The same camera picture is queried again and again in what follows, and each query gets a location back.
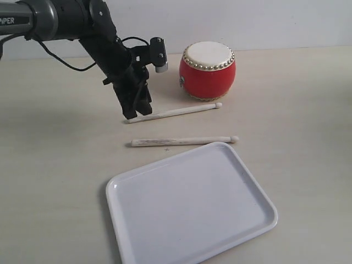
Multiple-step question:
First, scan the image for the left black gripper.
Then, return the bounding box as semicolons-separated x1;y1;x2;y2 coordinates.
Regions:
102;46;152;120

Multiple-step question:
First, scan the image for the white wooden drumstick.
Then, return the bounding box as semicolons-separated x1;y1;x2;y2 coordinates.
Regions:
124;102;223;124
130;136;239;147

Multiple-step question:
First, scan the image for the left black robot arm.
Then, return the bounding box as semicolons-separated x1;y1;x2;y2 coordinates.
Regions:
1;1;152;119

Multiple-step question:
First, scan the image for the small red drum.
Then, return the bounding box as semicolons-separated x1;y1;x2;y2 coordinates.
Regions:
179;41;236;101

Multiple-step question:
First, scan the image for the white rectangular plastic tray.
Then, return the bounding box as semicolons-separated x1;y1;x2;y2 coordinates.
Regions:
106;142;278;263

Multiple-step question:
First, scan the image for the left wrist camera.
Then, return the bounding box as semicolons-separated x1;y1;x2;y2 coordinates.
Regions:
150;37;168;73

